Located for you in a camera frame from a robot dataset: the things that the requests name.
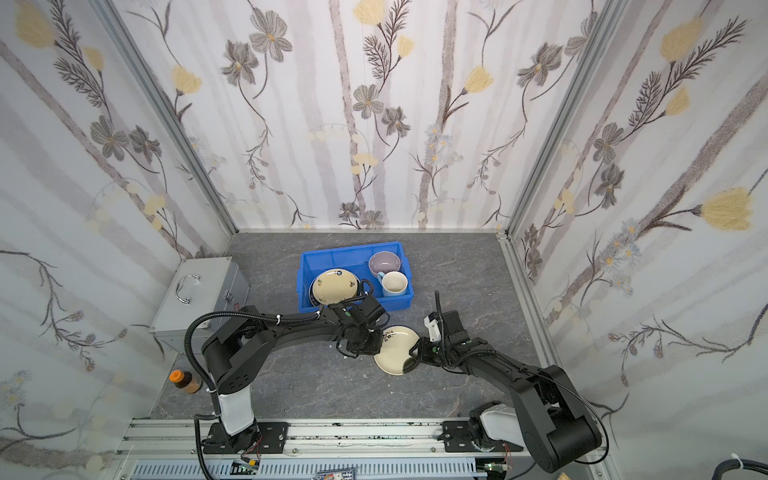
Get cream plate with ink flowers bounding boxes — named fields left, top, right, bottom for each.
left=374, top=326, right=419, bottom=376

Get cream mug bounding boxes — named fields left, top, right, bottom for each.
left=377, top=271, right=409, bottom=297

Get purple bowl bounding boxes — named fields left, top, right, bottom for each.
left=368, top=251, right=402, bottom=277

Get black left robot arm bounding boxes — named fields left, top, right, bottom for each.
left=190, top=295, right=390, bottom=437

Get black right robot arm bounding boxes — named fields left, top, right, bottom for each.
left=409, top=311, right=610, bottom=473

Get blue plastic bin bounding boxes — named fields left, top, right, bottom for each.
left=296, top=241, right=414, bottom=313

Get silver aluminium case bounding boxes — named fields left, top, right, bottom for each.
left=149, top=257, right=249, bottom=353

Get orange capped brown bottle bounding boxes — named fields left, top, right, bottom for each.
left=168, top=369, right=202, bottom=394

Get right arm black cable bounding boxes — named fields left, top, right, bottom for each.
left=433, top=290, right=611, bottom=480

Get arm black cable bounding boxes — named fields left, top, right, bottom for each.
left=433, top=290, right=611, bottom=480
left=183, top=278, right=376, bottom=480

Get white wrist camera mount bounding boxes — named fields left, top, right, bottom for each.
left=423, top=312, right=442, bottom=343

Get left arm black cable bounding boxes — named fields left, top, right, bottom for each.
left=183, top=278, right=376, bottom=480

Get aluminium mounting rail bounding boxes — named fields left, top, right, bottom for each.
left=104, top=418, right=613, bottom=479

